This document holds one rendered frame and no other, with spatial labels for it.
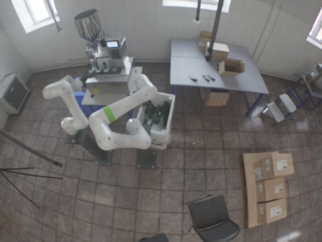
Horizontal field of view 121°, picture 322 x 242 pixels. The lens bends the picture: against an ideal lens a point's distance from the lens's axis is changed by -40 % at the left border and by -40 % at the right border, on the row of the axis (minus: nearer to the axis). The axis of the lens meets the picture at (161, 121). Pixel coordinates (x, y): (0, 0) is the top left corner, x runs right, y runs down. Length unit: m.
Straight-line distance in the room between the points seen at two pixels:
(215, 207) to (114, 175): 1.51
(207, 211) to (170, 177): 0.87
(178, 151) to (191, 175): 0.43
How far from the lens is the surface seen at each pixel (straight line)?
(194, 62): 2.53
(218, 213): 1.78
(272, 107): 3.39
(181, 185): 2.31
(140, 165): 2.35
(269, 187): 2.40
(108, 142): 0.92
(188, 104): 2.86
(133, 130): 1.27
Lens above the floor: 2.29
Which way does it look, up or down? 60 degrees down
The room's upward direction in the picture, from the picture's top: 1 degrees counter-clockwise
